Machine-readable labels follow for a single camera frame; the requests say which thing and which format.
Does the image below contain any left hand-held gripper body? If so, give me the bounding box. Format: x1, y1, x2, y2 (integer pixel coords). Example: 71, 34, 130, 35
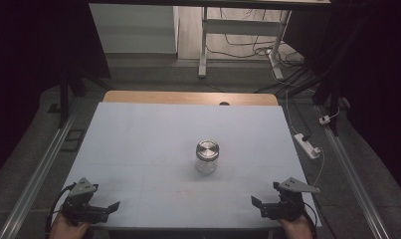
62, 176, 110, 225

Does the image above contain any round silver metal lid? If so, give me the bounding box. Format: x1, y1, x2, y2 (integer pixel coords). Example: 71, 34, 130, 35
195, 138, 221, 162

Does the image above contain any black floor plate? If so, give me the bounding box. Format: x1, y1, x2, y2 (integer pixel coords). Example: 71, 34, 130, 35
62, 128, 87, 153

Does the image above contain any thin white cable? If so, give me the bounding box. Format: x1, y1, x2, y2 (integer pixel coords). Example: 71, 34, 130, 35
285, 89, 301, 135

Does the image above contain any aluminium floor rail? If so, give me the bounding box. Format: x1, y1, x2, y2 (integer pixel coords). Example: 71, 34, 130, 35
0, 111, 79, 239
315, 105, 391, 239

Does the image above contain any black metal stand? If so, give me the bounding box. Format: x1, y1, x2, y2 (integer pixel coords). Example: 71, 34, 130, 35
58, 71, 72, 129

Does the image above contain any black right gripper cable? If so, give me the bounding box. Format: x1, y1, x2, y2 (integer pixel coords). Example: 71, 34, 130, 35
301, 201, 319, 231

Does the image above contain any person's right hand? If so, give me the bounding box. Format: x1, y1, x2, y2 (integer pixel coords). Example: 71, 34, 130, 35
280, 214, 317, 239

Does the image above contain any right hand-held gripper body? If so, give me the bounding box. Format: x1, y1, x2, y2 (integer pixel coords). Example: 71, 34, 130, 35
270, 176, 321, 222

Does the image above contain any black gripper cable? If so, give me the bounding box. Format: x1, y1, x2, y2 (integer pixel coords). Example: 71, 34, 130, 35
301, 201, 319, 231
44, 183, 77, 235

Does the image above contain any person's left hand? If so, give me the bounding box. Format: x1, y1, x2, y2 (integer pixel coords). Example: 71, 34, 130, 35
49, 212, 91, 239

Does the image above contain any clear glass jar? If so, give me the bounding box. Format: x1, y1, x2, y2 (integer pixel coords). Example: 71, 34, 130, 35
194, 155, 219, 175

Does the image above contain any white board sheet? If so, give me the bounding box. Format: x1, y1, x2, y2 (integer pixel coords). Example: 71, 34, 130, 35
60, 102, 322, 231

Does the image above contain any thin beige cable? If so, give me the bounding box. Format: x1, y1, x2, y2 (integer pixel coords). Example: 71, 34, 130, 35
311, 146, 325, 187

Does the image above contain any tangle of floor cables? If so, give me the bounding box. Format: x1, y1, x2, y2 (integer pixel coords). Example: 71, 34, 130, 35
206, 8, 313, 96

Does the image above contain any white desk frame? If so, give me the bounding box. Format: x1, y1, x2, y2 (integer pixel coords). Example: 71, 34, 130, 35
197, 6, 293, 81

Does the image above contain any white power strip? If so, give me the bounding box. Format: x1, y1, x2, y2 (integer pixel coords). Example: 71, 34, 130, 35
294, 132, 322, 160

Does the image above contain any black curtain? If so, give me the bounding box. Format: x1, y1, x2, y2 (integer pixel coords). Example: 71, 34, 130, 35
284, 0, 401, 200
0, 0, 112, 183

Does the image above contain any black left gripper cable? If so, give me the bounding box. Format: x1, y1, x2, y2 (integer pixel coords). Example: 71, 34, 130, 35
44, 183, 77, 235

